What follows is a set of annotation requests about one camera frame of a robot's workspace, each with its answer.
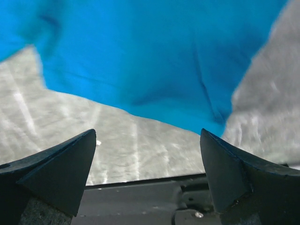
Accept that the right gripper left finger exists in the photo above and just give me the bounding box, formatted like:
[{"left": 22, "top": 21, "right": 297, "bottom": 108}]
[{"left": 0, "top": 129, "right": 96, "bottom": 225}]

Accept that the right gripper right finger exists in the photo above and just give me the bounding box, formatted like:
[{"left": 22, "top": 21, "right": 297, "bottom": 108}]
[{"left": 200, "top": 129, "right": 300, "bottom": 225}]

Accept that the teal blue t shirt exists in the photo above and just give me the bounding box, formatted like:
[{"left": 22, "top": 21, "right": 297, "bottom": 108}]
[{"left": 0, "top": 0, "right": 286, "bottom": 136}]

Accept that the black base beam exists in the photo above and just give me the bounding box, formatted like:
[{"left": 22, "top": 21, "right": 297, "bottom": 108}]
[{"left": 71, "top": 173, "right": 221, "bottom": 225}]

